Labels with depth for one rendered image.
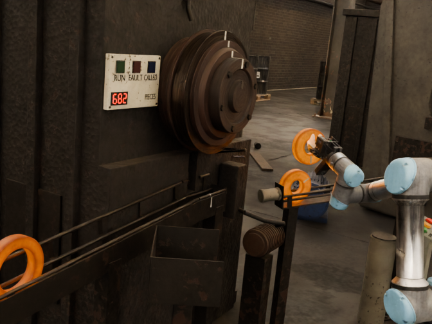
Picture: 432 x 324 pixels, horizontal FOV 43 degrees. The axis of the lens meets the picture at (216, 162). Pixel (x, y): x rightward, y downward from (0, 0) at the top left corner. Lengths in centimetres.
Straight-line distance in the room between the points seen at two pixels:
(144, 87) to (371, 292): 140
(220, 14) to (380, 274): 134
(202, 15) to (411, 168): 100
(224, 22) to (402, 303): 130
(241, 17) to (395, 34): 238
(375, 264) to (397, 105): 227
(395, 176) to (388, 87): 285
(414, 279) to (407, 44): 299
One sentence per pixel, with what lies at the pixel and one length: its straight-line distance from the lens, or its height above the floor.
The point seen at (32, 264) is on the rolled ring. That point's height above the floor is 67.
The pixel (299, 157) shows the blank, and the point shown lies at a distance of 237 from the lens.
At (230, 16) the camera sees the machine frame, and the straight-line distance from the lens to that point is 243.
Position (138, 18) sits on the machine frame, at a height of 136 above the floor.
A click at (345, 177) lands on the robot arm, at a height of 86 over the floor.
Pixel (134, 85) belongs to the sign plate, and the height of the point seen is 114.
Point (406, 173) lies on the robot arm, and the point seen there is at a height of 96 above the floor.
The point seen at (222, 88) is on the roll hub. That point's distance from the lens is 197.
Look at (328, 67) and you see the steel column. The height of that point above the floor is 97.
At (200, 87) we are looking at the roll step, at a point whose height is 114.
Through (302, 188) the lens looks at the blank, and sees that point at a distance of 251.
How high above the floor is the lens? 132
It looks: 13 degrees down
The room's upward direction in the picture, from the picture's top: 5 degrees clockwise
